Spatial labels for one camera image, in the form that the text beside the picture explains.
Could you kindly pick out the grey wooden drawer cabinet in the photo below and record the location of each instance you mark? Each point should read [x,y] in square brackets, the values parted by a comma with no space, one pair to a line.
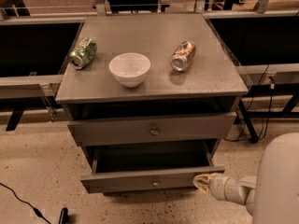
[210,84]

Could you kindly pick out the crushed orange soda can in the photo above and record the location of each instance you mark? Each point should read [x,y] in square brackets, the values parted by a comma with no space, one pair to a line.
[183,55]

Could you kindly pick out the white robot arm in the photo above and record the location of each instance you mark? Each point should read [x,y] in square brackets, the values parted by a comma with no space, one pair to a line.
[270,197]

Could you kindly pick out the crushed green soda can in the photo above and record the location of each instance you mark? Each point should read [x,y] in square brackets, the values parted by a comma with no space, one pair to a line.
[83,53]

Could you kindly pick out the grey drawer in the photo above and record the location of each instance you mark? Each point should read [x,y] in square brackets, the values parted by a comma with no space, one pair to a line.
[149,166]
[97,132]

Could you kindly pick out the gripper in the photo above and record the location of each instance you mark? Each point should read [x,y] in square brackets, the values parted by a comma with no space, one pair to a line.
[217,185]

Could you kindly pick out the white ceramic bowl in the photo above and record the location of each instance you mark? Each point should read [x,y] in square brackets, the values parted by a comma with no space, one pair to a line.
[129,69]

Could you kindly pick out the grey top drawer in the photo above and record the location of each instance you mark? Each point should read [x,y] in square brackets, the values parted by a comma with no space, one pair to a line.
[97,132]

